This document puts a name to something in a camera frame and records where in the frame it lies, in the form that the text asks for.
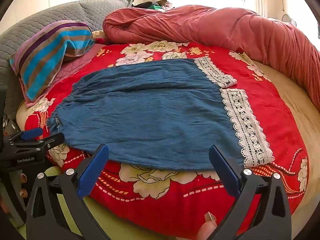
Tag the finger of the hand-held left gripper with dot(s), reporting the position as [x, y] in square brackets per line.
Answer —
[31, 133]
[50, 140]

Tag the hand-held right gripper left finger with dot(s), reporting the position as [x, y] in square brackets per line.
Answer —
[92, 173]

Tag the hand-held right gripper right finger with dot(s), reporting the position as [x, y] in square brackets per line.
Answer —
[225, 171]

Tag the blue denim pants lace trim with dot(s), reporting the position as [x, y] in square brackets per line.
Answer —
[150, 110]

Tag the person's left hand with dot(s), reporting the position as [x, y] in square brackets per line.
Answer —
[23, 178]

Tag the person's right hand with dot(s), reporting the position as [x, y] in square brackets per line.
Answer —
[206, 230]

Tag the red floral blanket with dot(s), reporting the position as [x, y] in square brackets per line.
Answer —
[175, 192]

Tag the yellow-green sheet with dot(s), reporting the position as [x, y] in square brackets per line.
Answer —
[125, 227]

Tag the striped towel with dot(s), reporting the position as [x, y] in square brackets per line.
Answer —
[42, 57]

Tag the beige bed sheet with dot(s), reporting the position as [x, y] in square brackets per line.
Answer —
[300, 110]

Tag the grey quilted headboard cushion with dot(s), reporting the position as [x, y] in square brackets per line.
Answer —
[37, 17]

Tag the dusty red quilt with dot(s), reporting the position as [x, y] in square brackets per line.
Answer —
[200, 25]

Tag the pile of clothes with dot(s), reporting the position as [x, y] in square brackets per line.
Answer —
[150, 5]

